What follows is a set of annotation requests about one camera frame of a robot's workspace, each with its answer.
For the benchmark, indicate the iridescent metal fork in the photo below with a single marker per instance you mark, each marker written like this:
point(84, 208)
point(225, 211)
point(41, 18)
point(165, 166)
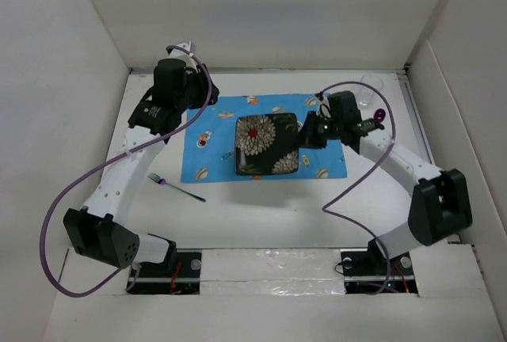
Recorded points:
point(163, 182)

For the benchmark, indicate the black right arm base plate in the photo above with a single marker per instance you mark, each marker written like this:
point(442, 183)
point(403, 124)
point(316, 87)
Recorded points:
point(364, 276)

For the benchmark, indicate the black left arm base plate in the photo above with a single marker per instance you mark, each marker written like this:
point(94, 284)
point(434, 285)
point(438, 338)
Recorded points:
point(182, 278)

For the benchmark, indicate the blue patterned cloth napkin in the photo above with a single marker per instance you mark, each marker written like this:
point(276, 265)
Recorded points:
point(209, 143)

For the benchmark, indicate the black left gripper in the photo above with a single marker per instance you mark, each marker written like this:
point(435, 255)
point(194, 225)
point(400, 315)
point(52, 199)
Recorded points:
point(198, 75)

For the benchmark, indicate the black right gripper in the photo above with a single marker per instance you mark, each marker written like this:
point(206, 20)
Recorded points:
point(306, 135)

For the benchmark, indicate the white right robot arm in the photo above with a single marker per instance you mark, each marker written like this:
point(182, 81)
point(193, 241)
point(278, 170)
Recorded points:
point(440, 205)

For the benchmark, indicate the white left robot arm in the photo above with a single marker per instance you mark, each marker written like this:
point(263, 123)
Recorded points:
point(98, 230)

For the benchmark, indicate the black floral square plate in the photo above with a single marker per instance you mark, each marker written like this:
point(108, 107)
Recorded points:
point(266, 144)

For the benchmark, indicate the purple metal spoon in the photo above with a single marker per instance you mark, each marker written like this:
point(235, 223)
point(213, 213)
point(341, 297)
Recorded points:
point(380, 115)

